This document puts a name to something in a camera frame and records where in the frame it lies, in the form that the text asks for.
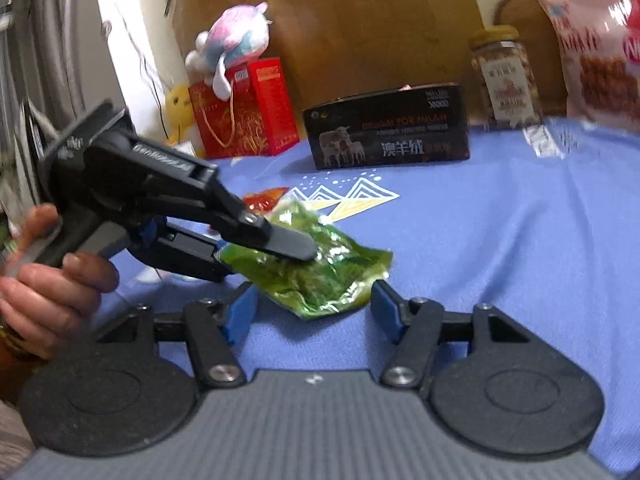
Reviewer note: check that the large pink snack bag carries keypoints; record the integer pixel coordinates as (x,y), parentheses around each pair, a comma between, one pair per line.
(595,60)

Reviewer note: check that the blue printed cloth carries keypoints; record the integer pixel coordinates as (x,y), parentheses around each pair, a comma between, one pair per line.
(500,235)

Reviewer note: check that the small white sachet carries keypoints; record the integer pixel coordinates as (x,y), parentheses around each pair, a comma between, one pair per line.
(545,141)

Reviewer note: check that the black printed box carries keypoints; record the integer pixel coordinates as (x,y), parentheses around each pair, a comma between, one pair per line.
(390,130)

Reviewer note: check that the red box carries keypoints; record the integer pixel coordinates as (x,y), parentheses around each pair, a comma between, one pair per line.
(272,105)

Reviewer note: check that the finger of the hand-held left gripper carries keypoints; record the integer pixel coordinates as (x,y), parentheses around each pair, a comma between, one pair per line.
(185,252)
(270,237)

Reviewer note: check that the red gift bag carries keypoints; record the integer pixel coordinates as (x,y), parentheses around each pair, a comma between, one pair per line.
(225,125)

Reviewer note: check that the fuzzy pinkish cloth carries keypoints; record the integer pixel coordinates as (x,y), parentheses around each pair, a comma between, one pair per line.
(12,440)

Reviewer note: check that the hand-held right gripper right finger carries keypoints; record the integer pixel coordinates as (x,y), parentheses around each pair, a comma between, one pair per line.
(387,311)

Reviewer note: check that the glossy green snack packet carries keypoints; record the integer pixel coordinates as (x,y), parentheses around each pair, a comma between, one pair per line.
(325,282)

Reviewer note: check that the round wall socket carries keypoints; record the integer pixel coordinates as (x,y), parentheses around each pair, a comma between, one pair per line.
(106,27)

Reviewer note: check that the person's left hand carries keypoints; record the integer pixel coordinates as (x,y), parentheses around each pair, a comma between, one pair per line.
(50,300)

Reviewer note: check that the large cardboard box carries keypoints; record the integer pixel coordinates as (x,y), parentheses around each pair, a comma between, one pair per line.
(360,25)

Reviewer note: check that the pink and blue plush toy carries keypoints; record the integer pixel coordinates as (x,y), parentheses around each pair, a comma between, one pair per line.
(235,40)

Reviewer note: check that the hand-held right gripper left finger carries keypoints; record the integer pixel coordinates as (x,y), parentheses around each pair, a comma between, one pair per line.
(240,316)

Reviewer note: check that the grey curtain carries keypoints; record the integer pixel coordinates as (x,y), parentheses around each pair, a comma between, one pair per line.
(45,35)

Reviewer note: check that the red snack packet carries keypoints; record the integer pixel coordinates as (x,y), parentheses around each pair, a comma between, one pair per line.
(265,199)

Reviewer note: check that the nut jar with yellow lid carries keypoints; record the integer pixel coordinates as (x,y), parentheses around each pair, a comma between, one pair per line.
(507,85)

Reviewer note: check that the yellow plush toy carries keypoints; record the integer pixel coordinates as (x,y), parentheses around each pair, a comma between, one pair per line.
(177,107)

